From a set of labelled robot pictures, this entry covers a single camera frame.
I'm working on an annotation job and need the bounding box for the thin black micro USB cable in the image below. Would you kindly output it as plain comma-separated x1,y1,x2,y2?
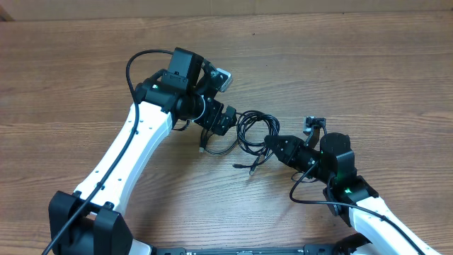
232,143,275,176

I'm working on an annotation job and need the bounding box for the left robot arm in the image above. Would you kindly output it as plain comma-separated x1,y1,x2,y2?
43,47,236,254

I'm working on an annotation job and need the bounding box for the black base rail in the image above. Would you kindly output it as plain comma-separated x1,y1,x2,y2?
151,244,346,255

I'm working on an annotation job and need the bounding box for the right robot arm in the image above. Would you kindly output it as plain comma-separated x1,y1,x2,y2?
265,132,436,254

